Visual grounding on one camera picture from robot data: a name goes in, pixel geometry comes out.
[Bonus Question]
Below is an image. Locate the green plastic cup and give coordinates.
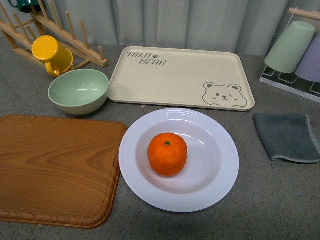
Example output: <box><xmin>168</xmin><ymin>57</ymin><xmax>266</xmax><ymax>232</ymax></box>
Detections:
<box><xmin>264</xmin><ymin>21</ymin><xmax>316</xmax><ymax>74</ymax></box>

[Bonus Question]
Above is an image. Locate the wooden serving tray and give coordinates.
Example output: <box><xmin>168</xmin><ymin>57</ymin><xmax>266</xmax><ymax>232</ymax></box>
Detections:
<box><xmin>0</xmin><ymin>114</ymin><xmax>127</xmax><ymax>229</ymax></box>

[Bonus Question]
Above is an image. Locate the purple plastic cup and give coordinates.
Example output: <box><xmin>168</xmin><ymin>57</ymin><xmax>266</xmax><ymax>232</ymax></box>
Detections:
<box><xmin>295</xmin><ymin>34</ymin><xmax>320</xmax><ymax>83</ymax></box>

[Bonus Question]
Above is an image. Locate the dark green mug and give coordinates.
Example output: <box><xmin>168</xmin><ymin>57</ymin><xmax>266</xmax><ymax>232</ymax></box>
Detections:
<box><xmin>8</xmin><ymin>0</ymin><xmax>42</xmax><ymax>13</ymax></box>

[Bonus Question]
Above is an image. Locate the yellow mug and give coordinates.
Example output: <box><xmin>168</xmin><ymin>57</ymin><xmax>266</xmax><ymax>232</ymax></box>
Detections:
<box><xmin>31</xmin><ymin>35</ymin><xmax>74</xmax><ymax>77</ymax></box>

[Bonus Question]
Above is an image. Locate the grey folded cloth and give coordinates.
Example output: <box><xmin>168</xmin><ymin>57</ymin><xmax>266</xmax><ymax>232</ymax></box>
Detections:
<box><xmin>253</xmin><ymin>113</ymin><xmax>320</xmax><ymax>164</ymax></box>

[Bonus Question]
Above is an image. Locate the wooden dish rack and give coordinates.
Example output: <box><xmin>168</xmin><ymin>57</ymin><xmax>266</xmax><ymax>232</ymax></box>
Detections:
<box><xmin>0</xmin><ymin>0</ymin><xmax>108</xmax><ymax>70</ymax></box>

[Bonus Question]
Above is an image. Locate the white round plate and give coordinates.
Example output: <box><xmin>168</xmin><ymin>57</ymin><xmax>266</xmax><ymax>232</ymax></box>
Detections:
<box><xmin>119</xmin><ymin>108</ymin><xmax>239</xmax><ymax>213</ymax></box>

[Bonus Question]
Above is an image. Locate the orange fruit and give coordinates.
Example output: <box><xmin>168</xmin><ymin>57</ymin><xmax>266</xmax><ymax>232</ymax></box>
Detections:
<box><xmin>147</xmin><ymin>132</ymin><xmax>188</xmax><ymax>177</ymax></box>

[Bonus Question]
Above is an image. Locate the beige bear tray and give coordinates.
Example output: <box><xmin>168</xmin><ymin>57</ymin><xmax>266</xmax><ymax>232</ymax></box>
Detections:
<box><xmin>108</xmin><ymin>46</ymin><xmax>255</xmax><ymax>111</ymax></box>

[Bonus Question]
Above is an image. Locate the light green bowl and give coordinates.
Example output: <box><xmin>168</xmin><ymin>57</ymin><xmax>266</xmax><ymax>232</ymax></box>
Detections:
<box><xmin>48</xmin><ymin>69</ymin><xmax>109</xmax><ymax>115</ymax></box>

